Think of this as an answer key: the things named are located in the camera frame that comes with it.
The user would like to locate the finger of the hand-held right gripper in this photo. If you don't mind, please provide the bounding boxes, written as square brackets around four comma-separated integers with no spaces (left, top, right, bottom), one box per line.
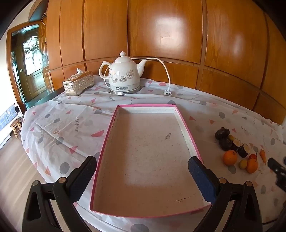
[267,157,286,179]

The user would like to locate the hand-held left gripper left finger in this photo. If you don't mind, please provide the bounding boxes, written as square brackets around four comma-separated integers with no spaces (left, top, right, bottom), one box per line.
[22,155,97,232]

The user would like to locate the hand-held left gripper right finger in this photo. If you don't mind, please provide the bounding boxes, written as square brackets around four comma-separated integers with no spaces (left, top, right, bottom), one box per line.
[188,156,263,232]

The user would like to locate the orange with stem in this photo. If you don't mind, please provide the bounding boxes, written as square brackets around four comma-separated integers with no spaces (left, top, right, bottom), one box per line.
[246,158,259,174]
[223,150,238,166]

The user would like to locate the dark water chestnut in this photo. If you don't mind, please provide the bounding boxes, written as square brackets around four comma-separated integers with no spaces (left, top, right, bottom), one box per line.
[219,137,233,151]
[215,127,230,140]

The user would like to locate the pink cardboard tray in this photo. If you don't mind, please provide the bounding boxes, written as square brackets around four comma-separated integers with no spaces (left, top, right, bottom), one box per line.
[90,104,211,218]

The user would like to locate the patterned white tablecloth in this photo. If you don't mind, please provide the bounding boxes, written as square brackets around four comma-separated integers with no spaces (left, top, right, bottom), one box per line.
[20,75,286,232]

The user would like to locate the small wooden stool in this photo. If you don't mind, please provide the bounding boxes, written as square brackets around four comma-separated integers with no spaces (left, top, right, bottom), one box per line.
[11,119,23,139]

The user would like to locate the blue plaid sofa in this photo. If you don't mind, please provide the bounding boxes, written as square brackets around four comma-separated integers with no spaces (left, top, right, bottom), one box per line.
[0,104,19,132]

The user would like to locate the ornate silver tissue box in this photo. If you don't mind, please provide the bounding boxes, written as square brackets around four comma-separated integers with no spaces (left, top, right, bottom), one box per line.
[63,68,95,96]

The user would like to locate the white ceramic electric kettle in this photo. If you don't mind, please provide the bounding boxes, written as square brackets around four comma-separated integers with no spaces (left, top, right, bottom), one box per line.
[99,51,147,95]

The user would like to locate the wooden glass door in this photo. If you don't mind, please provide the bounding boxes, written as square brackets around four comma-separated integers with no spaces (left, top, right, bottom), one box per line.
[22,24,47,100]

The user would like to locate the white power cord with plug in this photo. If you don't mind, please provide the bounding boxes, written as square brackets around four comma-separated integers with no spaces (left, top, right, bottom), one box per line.
[132,57,173,97]

